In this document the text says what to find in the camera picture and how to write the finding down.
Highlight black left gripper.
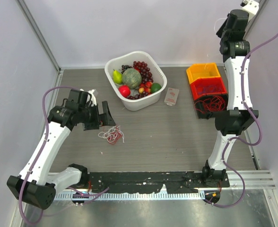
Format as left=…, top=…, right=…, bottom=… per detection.
left=78, top=100, right=115, bottom=130

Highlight white cable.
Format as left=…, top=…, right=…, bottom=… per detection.
left=204, top=18, right=226, bottom=79

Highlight cable bundle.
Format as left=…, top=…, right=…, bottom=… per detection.
left=98, top=125, right=126, bottom=145

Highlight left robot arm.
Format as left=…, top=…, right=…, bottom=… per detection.
left=7, top=89, right=115, bottom=210

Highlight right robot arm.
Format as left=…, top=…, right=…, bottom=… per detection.
left=201, top=9, right=259, bottom=187

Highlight red apple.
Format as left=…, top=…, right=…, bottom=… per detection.
left=118, top=85, right=131, bottom=97

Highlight dark red grapes front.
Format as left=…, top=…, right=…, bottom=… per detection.
left=126, top=91, right=151, bottom=100

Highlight green pear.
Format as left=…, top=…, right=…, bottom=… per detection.
left=113, top=70, right=122, bottom=85

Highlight white plastic basket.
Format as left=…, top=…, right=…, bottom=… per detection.
left=104, top=51, right=167, bottom=112

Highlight green melon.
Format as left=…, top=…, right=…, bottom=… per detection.
left=122, top=68, right=142, bottom=89

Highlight red yellow cherries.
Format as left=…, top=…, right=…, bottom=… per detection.
left=138, top=81, right=153, bottom=94

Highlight dark purple grape bunch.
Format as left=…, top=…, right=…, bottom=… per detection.
left=121, top=65, right=132, bottom=74

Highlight yellow storage bin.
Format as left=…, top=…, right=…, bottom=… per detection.
left=186, top=62, right=221, bottom=84

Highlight red grape bunch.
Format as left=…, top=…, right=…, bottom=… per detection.
left=132, top=61, right=154, bottom=83

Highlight green lime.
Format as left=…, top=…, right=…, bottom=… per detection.
left=150, top=83, right=162, bottom=93

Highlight red storage bin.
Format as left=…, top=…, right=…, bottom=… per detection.
left=190, top=77, right=227, bottom=100

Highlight white red card box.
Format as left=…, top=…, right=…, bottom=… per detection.
left=164, top=87, right=179, bottom=106

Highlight black storage bin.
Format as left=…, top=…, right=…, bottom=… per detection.
left=194, top=94, right=228, bottom=119

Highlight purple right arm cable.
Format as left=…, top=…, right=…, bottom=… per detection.
left=205, top=0, right=278, bottom=209

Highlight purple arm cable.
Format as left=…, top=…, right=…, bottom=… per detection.
left=18, top=86, right=110, bottom=225
left=205, top=0, right=278, bottom=209

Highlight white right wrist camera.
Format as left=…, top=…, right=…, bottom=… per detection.
left=240, top=0, right=260, bottom=20

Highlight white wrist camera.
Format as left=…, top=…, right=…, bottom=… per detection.
left=80, top=89, right=98, bottom=107
left=240, top=0, right=260, bottom=20

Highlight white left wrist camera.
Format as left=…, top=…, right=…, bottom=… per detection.
left=80, top=89, right=98, bottom=107

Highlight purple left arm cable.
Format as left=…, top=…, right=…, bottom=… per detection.
left=18, top=86, right=110, bottom=225

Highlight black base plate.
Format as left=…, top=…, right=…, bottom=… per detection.
left=89, top=171, right=230, bottom=194

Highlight aluminium rail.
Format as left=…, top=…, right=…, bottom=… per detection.
left=54, top=170, right=276, bottom=204

